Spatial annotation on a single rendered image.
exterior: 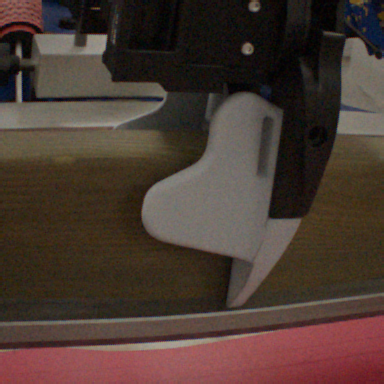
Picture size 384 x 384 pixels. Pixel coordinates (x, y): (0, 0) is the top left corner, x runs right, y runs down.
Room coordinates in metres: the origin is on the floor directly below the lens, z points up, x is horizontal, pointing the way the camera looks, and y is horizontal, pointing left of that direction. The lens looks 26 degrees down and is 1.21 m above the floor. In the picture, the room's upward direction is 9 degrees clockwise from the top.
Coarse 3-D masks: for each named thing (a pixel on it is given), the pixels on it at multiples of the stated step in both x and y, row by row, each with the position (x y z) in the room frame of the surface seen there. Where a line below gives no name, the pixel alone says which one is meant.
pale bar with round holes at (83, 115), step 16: (0, 112) 0.43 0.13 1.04; (16, 112) 0.43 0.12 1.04; (32, 112) 0.43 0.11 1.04; (48, 112) 0.44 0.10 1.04; (64, 112) 0.44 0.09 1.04; (80, 112) 0.44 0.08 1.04; (96, 112) 0.45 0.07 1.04; (112, 112) 0.45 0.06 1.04; (128, 112) 0.46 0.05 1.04; (352, 112) 0.55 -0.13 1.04; (0, 128) 0.40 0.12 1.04; (16, 128) 0.40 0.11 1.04; (32, 128) 0.41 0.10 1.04; (48, 128) 0.41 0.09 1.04; (64, 128) 0.42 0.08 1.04; (80, 128) 0.42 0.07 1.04; (96, 128) 0.42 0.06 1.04; (112, 128) 0.43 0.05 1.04; (352, 128) 0.50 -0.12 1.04; (368, 128) 0.51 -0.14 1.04
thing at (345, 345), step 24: (264, 336) 0.34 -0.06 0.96; (288, 336) 0.34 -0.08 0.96; (312, 336) 0.35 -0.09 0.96; (336, 336) 0.35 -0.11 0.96; (360, 336) 0.35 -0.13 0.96; (192, 360) 0.31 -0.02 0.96; (216, 360) 0.31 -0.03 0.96; (240, 360) 0.31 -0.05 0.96; (264, 360) 0.32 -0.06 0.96; (288, 360) 0.32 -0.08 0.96; (312, 360) 0.32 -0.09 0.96; (336, 360) 0.32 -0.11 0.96; (360, 360) 0.33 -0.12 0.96
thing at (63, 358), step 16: (0, 352) 0.28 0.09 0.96; (16, 352) 0.29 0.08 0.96; (32, 352) 0.29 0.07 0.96; (48, 352) 0.29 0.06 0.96; (64, 352) 0.30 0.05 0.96; (80, 352) 0.30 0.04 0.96; (96, 352) 0.30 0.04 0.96; (112, 352) 0.30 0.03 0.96; (128, 352) 0.31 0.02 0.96; (144, 352) 0.31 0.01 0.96; (160, 352) 0.31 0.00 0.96; (176, 352) 0.31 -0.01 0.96; (0, 368) 0.27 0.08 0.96; (16, 368) 0.27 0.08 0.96; (32, 368) 0.28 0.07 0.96; (48, 368) 0.28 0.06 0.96; (64, 368) 0.28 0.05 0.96; (80, 368) 0.28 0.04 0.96; (96, 368) 0.29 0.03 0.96; (112, 368) 0.29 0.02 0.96; (128, 368) 0.29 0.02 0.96; (144, 368) 0.29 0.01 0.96; (160, 368) 0.30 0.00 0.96; (176, 368) 0.30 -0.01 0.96
